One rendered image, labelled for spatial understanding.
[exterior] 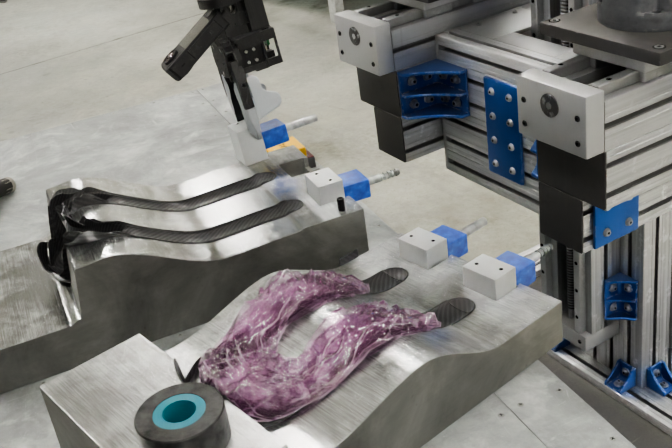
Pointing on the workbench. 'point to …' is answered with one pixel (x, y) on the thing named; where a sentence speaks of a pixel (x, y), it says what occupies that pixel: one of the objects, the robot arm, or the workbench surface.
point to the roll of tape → (183, 418)
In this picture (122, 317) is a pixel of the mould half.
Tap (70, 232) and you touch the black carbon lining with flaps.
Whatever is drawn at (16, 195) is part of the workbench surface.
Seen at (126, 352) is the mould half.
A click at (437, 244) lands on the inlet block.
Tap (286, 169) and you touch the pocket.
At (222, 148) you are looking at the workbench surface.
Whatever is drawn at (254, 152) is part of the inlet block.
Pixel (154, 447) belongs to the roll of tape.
